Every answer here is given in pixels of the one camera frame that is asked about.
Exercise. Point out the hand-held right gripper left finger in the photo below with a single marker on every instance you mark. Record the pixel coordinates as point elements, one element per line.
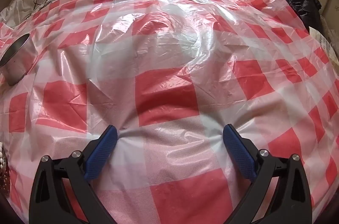
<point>102,149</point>

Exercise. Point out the white papers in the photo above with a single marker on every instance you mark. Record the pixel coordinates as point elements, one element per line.
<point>320,38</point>

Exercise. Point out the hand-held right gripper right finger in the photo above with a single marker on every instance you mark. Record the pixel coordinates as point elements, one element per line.
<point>238,149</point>

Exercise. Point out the red checkered plastic sheet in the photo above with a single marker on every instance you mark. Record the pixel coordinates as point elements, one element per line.
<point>164,102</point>

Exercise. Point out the round metal tin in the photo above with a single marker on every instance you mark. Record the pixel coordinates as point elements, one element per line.
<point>18,62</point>

